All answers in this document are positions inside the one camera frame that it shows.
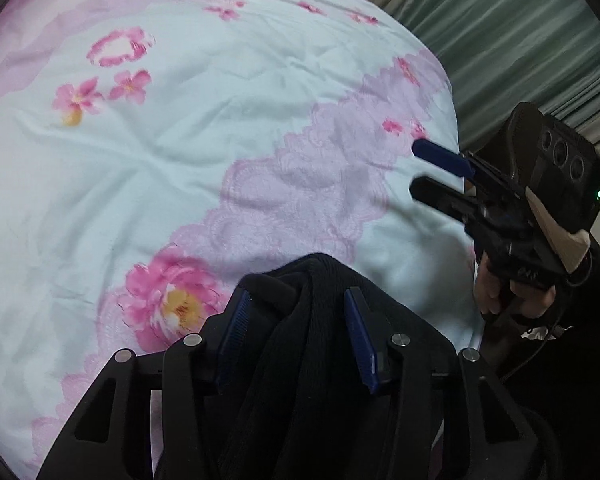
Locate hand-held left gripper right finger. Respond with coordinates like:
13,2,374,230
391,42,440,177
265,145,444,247
344,288,544,480

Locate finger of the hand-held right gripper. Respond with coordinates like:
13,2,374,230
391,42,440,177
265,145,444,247
411,138,477,182
408,175,482,227

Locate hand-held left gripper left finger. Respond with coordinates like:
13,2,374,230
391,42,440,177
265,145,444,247
36,287,254,480

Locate black pants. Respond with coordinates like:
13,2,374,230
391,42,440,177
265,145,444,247
155,254,457,480

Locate person's right forearm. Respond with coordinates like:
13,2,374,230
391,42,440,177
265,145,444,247
545,245,600,346

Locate person's right hand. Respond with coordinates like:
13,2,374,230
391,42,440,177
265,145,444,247
472,254,557,322

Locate green curtain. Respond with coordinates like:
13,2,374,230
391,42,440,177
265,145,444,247
380,0,600,161

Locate pink floral duvet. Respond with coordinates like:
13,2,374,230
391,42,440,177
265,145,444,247
0,0,487,480

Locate person's black clothing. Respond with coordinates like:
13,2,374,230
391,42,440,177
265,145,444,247
480,320,600,480

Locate black cable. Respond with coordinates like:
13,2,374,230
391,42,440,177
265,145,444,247
497,255,593,382

